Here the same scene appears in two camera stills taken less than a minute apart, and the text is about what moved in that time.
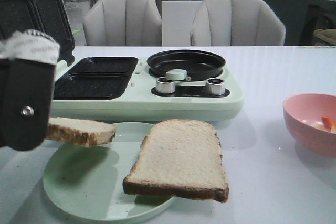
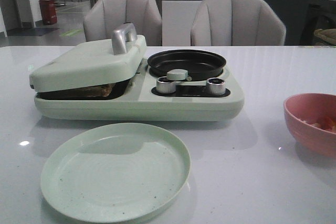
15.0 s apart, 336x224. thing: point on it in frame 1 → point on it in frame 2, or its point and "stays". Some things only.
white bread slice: (178, 157) → (101, 91)
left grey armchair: (123, 19) stays
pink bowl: (304, 113) stays
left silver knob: (164, 86) stays
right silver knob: (215, 86) stays
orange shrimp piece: (328, 123) → (318, 125)
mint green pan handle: (177, 74) stays
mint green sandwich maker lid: (36, 3) → (93, 63)
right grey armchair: (236, 20) stays
